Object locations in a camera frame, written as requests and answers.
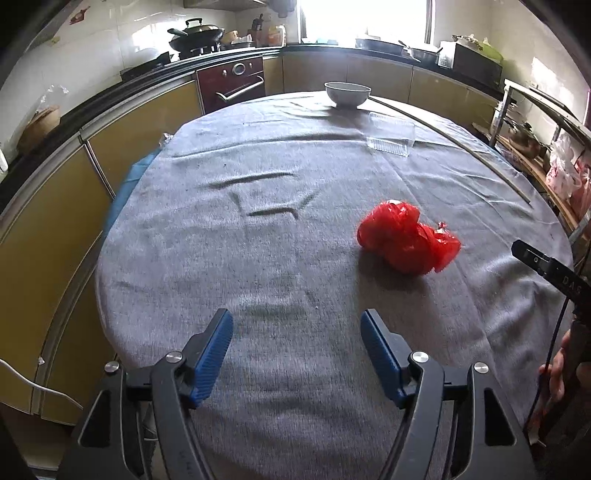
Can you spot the dark cooking pan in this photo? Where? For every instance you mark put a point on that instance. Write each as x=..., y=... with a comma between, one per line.
x=397, y=50

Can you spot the clear plastic container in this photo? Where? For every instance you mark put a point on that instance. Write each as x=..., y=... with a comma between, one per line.
x=392, y=136

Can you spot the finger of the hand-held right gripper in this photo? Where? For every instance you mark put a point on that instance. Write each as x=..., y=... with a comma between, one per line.
x=549, y=270

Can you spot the person's right hand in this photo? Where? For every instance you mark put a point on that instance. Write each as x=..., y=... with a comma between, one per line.
x=556, y=374

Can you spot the black wok with lid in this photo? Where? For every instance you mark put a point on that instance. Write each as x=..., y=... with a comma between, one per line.
x=196, y=36

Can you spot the dark red oven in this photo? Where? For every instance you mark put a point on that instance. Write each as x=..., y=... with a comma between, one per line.
x=233, y=85

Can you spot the plastic-wrapped brown pot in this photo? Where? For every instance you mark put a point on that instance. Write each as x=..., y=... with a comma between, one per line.
x=39, y=127

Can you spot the pink plastic bag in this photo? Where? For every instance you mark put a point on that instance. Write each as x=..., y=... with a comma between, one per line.
x=570, y=173

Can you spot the yellow container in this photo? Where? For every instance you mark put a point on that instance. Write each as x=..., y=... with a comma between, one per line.
x=275, y=36

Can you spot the brown ceramic pot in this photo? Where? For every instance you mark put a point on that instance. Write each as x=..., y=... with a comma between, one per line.
x=528, y=141

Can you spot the green plastic bag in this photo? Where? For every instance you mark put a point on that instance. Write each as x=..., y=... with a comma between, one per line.
x=485, y=48

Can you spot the red plastic bag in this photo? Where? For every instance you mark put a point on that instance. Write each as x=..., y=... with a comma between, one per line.
x=401, y=240

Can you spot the black microwave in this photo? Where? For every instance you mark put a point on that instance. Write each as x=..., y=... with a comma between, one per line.
x=475, y=67

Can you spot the metal shelf rack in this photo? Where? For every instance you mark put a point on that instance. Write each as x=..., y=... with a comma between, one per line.
x=545, y=124

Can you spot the white bowl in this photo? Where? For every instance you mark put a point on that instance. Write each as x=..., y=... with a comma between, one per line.
x=347, y=94

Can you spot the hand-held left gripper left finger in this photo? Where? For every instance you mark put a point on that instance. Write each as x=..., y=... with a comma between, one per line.
x=212, y=350

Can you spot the blue under cloth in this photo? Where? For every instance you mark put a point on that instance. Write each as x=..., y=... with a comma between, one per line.
x=134, y=184

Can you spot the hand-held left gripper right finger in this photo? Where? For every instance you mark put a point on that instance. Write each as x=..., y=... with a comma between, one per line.
x=381, y=355

